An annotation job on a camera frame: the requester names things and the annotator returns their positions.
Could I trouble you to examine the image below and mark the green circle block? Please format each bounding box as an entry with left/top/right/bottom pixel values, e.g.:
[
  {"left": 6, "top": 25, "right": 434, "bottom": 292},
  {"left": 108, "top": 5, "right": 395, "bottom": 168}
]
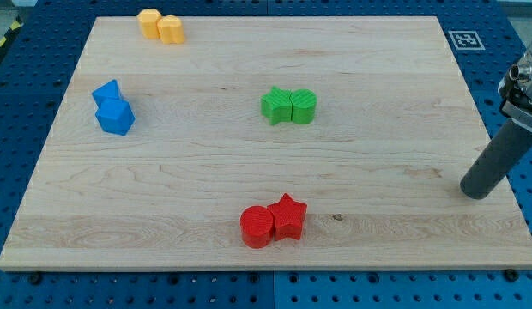
[{"left": 290, "top": 89, "right": 317, "bottom": 124}]

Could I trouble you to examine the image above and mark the green star block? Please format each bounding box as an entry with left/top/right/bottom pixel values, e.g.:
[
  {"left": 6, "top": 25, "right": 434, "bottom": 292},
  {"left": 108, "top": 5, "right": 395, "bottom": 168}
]
[{"left": 261, "top": 86, "right": 293, "bottom": 125}]

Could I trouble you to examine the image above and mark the red circle block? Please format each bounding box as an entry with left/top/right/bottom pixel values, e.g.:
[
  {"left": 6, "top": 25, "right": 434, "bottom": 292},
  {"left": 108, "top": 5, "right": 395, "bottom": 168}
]
[{"left": 239, "top": 205, "right": 275, "bottom": 249}]

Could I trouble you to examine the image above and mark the yellow heart block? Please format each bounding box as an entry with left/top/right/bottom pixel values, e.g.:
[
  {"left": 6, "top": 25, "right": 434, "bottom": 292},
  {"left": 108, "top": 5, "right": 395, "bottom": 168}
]
[{"left": 157, "top": 15, "right": 185, "bottom": 44}]

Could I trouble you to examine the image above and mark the blue cube block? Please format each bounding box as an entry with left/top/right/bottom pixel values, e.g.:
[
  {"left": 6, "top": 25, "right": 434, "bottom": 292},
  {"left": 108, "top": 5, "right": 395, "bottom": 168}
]
[{"left": 95, "top": 99, "right": 135, "bottom": 136}]

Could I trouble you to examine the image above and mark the red star block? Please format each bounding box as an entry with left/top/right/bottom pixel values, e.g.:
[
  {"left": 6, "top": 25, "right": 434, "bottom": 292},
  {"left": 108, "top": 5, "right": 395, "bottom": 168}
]
[{"left": 267, "top": 193, "right": 307, "bottom": 241}]

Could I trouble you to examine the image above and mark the white fiducial marker tag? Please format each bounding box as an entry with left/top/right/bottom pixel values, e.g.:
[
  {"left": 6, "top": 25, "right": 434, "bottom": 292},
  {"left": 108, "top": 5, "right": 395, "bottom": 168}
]
[{"left": 449, "top": 30, "right": 485, "bottom": 51}]

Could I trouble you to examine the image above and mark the yellow hexagon block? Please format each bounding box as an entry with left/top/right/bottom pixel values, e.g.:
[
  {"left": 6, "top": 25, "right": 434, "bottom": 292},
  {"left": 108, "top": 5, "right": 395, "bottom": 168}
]
[{"left": 136, "top": 9, "right": 162, "bottom": 39}]

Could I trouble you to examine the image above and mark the wooden board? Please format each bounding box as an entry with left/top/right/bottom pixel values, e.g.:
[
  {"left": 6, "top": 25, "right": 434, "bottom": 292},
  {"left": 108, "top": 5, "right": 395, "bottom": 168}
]
[{"left": 0, "top": 16, "right": 532, "bottom": 272}]

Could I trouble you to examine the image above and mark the yellow black hazard tape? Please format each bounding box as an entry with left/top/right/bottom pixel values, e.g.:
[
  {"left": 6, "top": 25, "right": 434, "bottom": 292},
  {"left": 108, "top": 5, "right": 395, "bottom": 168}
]
[{"left": 0, "top": 15, "right": 24, "bottom": 59}]

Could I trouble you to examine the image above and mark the blue triangle block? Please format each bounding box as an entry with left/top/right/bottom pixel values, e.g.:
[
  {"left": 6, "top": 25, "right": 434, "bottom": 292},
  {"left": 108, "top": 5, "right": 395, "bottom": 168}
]
[{"left": 92, "top": 79, "right": 123, "bottom": 107}]

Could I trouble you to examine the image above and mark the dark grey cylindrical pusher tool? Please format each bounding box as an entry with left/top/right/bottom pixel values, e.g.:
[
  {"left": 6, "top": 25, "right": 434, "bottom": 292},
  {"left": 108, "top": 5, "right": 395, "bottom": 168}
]
[{"left": 460, "top": 120, "right": 532, "bottom": 200}]

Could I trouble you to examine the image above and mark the robot arm with silver flange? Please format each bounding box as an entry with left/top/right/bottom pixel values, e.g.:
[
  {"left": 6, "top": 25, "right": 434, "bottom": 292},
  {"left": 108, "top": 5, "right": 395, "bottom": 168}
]
[{"left": 498, "top": 40, "right": 532, "bottom": 132}]

